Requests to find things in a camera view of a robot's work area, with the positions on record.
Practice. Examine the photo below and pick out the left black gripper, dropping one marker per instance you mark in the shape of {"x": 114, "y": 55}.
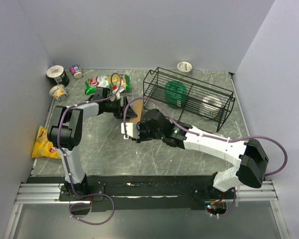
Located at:
{"x": 121, "y": 111}

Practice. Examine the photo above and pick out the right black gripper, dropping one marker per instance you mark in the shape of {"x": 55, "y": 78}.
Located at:
{"x": 140, "y": 126}

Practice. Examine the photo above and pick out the brown cardboard express box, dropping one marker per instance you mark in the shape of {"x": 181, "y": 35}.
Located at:
{"x": 137, "y": 107}

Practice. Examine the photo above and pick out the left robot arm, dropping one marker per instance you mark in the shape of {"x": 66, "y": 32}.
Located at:
{"x": 65, "y": 133}

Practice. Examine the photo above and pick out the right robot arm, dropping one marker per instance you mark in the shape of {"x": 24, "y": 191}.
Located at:
{"x": 247, "y": 157}

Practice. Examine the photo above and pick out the green white chips bag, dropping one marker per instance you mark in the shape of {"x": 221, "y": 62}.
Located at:
{"x": 106, "y": 82}

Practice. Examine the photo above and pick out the white tape roll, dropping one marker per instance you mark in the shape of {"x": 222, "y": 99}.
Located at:
{"x": 210, "y": 107}

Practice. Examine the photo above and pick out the purple yogurt cup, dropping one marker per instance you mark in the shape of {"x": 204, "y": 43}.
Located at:
{"x": 76, "y": 71}

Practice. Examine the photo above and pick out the orange white yogurt cup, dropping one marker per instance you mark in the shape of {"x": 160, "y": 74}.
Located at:
{"x": 58, "y": 92}

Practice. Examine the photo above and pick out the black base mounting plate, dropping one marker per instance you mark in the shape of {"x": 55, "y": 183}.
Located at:
{"x": 144, "y": 192}

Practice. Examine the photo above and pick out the black tall yogurt cup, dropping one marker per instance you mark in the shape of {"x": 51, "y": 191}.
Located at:
{"x": 58, "y": 73}

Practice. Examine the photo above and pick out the yellow snack bag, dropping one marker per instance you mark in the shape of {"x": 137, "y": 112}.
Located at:
{"x": 43, "y": 147}

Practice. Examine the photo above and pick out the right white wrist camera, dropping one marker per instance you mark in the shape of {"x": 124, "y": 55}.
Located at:
{"x": 130, "y": 130}

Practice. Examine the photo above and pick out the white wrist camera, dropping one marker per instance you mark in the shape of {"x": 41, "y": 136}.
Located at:
{"x": 130, "y": 130}
{"x": 117, "y": 93}

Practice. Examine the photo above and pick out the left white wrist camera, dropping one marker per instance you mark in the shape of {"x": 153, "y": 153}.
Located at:
{"x": 117, "y": 93}

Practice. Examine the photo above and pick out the black wire rack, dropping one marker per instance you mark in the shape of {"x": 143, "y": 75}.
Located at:
{"x": 154, "y": 86}

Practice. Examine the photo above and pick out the aluminium frame rail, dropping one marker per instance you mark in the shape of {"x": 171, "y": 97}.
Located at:
{"x": 49, "y": 193}

